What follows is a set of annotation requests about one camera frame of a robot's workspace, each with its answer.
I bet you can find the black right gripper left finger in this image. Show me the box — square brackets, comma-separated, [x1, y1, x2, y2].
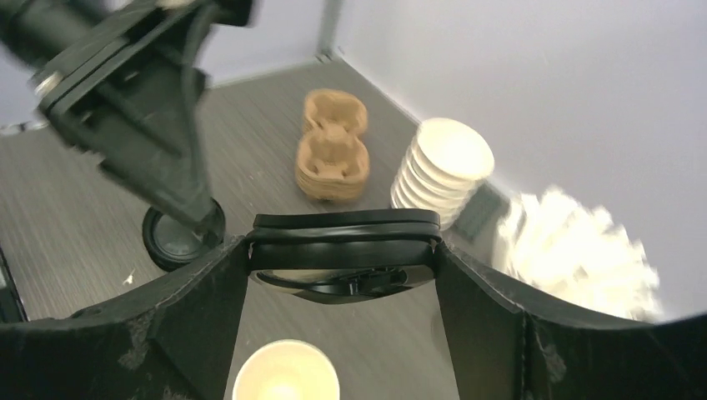
[1, 237, 248, 399]

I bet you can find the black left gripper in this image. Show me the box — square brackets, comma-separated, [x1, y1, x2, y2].
[1, 1, 254, 233]

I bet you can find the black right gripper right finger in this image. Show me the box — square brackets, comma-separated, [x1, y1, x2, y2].
[435, 244, 706, 400]

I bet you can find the white paper coffee cup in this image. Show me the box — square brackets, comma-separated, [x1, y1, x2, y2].
[232, 339, 340, 400]

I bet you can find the stack of black cup lids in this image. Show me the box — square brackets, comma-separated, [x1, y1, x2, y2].
[142, 199, 226, 272]

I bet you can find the white paper-wrapped straws bundle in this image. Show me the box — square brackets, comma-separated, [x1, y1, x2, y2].
[492, 187, 664, 322]

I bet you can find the small dark mat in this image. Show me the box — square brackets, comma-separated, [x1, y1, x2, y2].
[454, 183, 508, 242]

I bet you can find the brown pulp cup carrier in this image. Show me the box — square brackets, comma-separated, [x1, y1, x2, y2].
[295, 88, 370, 202]

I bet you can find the stack of paper cups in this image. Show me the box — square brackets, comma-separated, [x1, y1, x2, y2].
[390, 117, 495, 230]

